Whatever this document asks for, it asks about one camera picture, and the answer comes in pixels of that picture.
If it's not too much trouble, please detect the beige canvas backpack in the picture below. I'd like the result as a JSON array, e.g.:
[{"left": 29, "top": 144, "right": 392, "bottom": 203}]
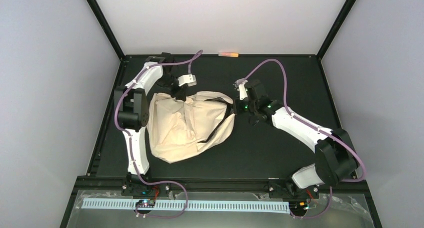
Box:
[{"left": 147, "top": 91, "right": 236, "bottom": 164}]

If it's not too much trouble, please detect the orange highlighter pen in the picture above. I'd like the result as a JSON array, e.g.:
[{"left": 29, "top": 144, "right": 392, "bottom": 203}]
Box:
[{"left": 218, "top": 52, "right": 239, "bottom": 57}]

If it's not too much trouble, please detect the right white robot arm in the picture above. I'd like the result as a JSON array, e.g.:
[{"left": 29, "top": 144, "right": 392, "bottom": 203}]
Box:
[{"left": 234, "top": 79, "right": 360, "bottom": 198}]

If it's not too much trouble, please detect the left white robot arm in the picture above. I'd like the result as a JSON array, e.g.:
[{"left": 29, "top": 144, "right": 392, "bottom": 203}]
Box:
[{"left": 113, "top": 50, "right": 202, "bottom": 188}]

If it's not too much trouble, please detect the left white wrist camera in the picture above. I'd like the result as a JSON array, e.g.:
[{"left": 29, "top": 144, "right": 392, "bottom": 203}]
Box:
[{"left": 177, "top": 74, "right": 197, "bottom": 87}]

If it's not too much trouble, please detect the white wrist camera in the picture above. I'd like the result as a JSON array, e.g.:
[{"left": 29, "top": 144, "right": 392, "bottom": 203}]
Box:
[
  {"left": 234, "top": 78, "right": 248, "bottom": 100},
  {"left": 177, "top": 74, "right": 197, "bottom": 87}
]

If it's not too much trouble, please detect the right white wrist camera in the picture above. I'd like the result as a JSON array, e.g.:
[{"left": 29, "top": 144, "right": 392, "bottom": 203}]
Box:
[{"left": 234, "top": 78, "right": 248, "bottom": 100}]

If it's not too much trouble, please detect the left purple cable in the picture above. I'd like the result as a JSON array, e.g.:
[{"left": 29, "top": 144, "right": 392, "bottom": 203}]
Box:
[{"left": 114, "top": 49, "right": 204, "bottom": 220}]

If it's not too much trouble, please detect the purple cable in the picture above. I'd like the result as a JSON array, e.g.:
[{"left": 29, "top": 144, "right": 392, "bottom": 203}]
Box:
[
  {"left": 114, "top": 49, "right": 204, "bottom": 220},
  {"left": 236, "top": 58, "right": 367, "bottom": 220}
]

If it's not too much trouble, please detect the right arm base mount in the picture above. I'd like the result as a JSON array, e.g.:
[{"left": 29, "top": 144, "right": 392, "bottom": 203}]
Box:
[{"left": 267, "top": 179, "right": 319, "bottom": 201}]

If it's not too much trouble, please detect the light blue slotted cable duct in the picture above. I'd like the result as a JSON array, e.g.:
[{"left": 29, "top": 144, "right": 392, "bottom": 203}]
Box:
[{"left": 80, "top": 198, "right": 290, "bottom": 214}]

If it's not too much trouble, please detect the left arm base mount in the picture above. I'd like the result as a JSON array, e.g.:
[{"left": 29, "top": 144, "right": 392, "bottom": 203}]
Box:
[{"left": 121, "top": 179, "right": 171, "bottom": 198}]

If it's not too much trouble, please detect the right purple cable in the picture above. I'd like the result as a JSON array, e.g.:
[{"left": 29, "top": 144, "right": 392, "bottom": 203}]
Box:
[{"left": 236, "top": 58, "right": 367, "bottom": 220}]

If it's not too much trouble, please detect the black frame post left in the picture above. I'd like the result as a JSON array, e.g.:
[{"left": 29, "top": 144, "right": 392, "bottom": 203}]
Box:
[{"left": 86, "top": 0, "right": 125, "bottom": 60}]

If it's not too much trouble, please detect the black frame post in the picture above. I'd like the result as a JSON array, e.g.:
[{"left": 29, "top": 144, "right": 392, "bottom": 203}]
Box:
[
  {"left": 316, "top": 0, "right": 357, "bottom": 61},
  {"left": 86, "top": 0, "right": 125, "bottom": 60}
]

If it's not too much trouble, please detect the black frame post right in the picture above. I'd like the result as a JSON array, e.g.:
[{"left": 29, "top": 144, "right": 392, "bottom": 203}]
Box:
[{"left": 316, "top": 0, "right": 357, "bottom": 61}]

